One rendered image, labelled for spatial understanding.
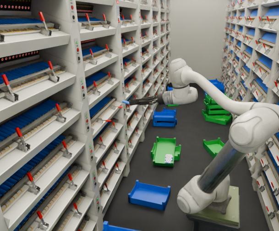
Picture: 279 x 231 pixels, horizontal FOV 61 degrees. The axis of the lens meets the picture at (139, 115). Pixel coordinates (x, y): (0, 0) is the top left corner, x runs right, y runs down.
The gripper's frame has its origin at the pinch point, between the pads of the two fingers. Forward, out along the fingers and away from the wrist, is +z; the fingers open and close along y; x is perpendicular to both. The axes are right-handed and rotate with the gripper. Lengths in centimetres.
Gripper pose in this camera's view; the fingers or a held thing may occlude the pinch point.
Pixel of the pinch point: (134, 101)
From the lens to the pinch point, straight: 161.9
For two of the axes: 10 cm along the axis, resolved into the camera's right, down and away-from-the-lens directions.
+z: -9.5, 1.0, 3.0
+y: -2.5, 3.7, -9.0
